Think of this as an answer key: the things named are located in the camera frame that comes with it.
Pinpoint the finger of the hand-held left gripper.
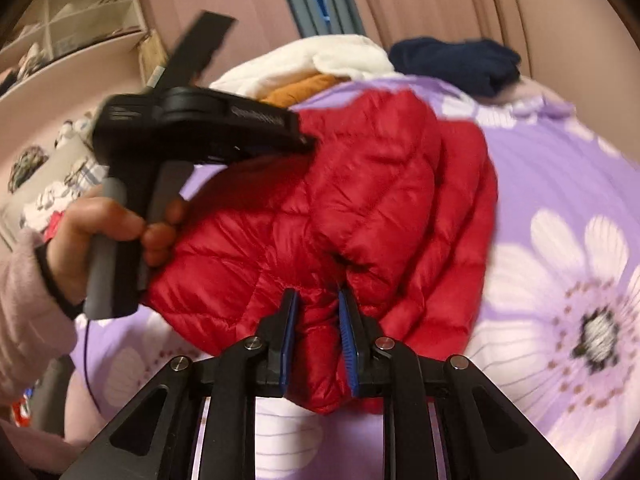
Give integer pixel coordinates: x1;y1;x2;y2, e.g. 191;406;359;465
225;102;319;166

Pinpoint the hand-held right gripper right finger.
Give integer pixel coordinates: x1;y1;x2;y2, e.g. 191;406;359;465
337;287;581;480

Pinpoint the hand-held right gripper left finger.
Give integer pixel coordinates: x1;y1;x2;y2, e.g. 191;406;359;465
59;287;301;480

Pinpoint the red down jacket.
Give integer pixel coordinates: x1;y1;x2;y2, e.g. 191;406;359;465
142;87;501;416

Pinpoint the person's left forearm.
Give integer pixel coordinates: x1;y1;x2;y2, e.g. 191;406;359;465
0;227;81;406

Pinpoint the person's left hand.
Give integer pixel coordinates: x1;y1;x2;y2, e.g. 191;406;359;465
47;192;190;307

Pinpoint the orange garment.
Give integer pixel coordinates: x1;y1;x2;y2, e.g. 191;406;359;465
260;74;346;108

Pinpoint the pinkish plush toy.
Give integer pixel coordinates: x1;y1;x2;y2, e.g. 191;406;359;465
55;117;103;151

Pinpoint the yellowish fringed hanging cloth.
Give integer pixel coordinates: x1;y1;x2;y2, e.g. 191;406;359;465
134;29;173;88

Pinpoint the white fleece garment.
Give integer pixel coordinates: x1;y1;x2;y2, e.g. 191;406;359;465
207;34;401;98

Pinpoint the folded red puffer jacket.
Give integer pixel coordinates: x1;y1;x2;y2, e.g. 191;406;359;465
44;211;69;242

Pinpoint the navy blue garment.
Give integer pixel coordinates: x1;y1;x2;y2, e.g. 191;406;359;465
389;36;523;97

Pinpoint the purple floral bedsheet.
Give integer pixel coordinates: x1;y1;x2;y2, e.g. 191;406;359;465
70;72;640;480

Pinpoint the beige wall shelf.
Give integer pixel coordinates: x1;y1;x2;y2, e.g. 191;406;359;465
0;0;151;86

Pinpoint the black wrist strap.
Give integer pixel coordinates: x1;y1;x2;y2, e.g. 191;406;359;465
34;242;86;320

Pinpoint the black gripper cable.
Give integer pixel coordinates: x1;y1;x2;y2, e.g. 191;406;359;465
80;315;103;413

